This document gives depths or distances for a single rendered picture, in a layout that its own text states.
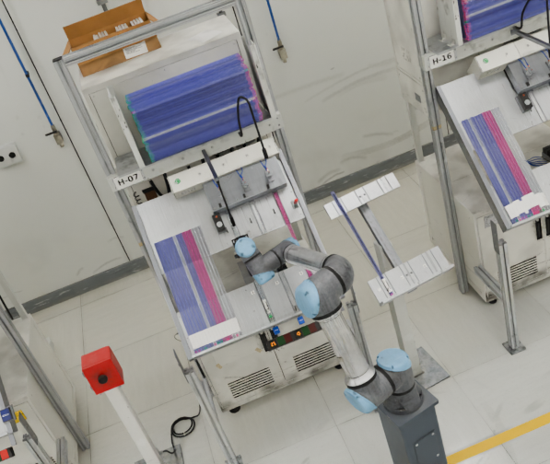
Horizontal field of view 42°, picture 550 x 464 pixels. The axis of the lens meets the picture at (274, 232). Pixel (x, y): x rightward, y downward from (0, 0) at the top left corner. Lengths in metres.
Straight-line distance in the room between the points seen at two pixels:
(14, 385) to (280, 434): 1.26
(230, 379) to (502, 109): 1.78
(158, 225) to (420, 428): 1.36
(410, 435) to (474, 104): 1.48
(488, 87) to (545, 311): 1.18
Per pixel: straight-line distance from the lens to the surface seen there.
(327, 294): 2.39
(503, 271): 3.35
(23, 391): 3.50
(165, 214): 3.15
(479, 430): 3.38
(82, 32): 3.35
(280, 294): 3.03
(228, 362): 3.48
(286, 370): 3.60
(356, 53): 4.78
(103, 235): 4.89
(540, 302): 3.92
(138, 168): 3.04
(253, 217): 3.11
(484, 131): 3.32
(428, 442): 2.89
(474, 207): 3.55
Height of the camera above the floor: 2.63
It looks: 33 degrees down
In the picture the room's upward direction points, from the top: 19 degrees counter-clockwise
